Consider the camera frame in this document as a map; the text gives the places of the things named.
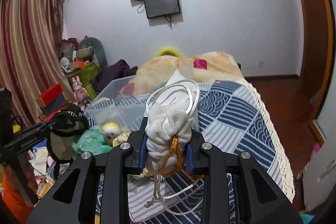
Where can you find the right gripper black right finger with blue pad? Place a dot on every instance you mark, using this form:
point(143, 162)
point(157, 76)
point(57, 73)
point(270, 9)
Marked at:
point(258, 199)

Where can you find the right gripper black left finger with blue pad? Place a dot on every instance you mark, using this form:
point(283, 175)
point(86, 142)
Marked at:
point(73, 198)

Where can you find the black trimmed beige bag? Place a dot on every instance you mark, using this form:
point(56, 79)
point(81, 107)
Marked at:
point(66, 125)

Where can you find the green knitted soft garment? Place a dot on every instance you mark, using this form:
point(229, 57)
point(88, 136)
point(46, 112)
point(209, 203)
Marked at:
point(92, 140)

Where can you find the yellow white plush doll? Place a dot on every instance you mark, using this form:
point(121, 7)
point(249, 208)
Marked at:
point(114, 134)

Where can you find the white drawstring cloth pouch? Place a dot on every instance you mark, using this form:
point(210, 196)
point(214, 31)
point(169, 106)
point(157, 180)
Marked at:
point(170, 113)

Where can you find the orange jacket sleeve forearm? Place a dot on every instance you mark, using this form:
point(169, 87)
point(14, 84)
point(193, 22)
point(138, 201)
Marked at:
point(13, 199)

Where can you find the left hand on gripper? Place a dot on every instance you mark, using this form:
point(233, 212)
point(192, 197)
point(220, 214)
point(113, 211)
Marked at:
point(27, 170)

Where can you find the red book stack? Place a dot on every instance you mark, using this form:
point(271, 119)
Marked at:
point(51, 101)

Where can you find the pink rabbit plush toy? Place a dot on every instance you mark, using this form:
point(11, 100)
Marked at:
point(80, 93)

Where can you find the striped red beige curtain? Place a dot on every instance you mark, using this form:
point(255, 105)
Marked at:
point(31, 32)

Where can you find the blue white patterned bedspread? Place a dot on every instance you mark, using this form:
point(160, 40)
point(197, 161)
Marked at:
point(232, 117)

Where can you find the green cabinet with clutter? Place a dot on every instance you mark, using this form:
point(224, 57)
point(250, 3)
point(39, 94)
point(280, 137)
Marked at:
point(73, 66)

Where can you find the clear plastic storage bin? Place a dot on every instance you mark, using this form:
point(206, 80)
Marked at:
point(122, 101)

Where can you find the grey green dinosaur plush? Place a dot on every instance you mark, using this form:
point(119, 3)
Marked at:
point(92, 49)

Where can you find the dark purple clothing pile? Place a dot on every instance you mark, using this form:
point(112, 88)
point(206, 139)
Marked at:
point(116, 71)

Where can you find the beige plush blanket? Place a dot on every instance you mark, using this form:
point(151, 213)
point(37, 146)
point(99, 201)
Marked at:
point(208, 67)

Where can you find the yellow plush behind blanket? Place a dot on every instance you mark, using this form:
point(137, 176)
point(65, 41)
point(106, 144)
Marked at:
point(168, 51)

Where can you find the small black wall monitor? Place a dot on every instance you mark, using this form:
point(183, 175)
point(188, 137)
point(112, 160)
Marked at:
point(157, 8)

